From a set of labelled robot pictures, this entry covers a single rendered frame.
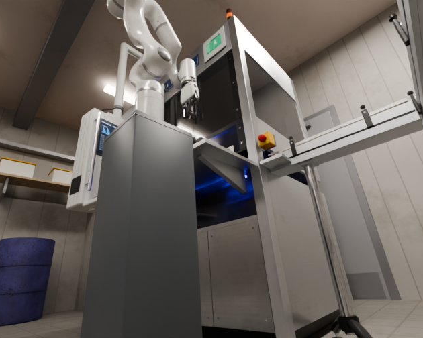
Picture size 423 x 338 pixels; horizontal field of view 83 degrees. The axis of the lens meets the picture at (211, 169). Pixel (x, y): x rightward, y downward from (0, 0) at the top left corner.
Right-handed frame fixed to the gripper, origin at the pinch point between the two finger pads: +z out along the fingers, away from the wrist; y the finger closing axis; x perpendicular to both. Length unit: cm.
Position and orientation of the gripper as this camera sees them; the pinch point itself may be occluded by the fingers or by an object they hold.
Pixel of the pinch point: (189, 110)
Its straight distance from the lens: 124.8
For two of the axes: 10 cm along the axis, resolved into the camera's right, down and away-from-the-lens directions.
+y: -7.2, 3.3, 6.1
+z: 0.7, 9.1, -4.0
